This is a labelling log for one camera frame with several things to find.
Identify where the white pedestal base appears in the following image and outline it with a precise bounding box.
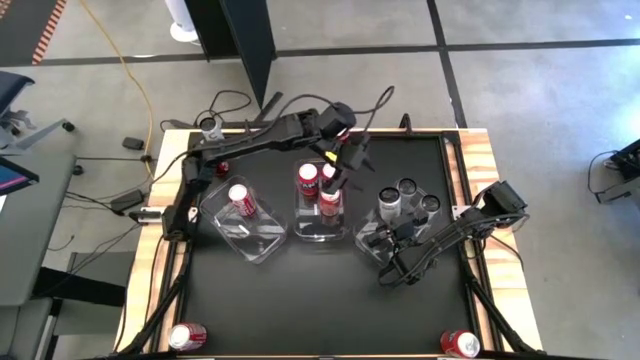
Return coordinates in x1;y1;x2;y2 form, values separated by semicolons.
164;0;201;44

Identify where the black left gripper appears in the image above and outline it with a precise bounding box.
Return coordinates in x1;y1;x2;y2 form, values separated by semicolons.
327;132;375;196

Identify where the clear plastic storage bin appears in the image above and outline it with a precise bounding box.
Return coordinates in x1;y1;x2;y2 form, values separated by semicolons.
352;177;445;267
292;157;350;244
198;173;290;265

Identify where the black desk foot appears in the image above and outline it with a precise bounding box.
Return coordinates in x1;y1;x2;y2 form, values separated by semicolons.
29;266;127;309

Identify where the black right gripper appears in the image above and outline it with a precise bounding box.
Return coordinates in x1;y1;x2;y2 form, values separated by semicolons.
368;212;430;250

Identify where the white and black device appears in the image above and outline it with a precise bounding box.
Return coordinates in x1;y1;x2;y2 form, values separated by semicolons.
128;208;165;225

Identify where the black mat orange striped edge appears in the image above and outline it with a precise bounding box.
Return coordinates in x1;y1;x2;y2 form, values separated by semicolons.
0;0;69;66

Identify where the monitor with blue screen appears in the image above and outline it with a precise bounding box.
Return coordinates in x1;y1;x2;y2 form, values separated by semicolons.
0;155;41;197

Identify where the black looped cable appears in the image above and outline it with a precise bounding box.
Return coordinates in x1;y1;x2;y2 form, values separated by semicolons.
159;88;254;132

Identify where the yellow floor cable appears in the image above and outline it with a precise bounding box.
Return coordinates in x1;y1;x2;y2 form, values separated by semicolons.
78;0;155;157

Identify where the grey desk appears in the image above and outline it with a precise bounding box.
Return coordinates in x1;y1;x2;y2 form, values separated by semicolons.
0;149;77;307

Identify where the black stand with cables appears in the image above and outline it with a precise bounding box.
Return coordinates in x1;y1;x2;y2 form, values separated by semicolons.
587;138;640;206

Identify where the office chair grey base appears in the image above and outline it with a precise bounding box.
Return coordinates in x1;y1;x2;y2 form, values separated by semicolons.
0;69;77;151

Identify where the black partition panel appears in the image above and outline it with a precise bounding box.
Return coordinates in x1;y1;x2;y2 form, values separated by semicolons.
184;0;285;124

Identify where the black diagonal frame strut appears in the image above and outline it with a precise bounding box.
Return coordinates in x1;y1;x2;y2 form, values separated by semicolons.
462;269;540;357
115;234;196;357

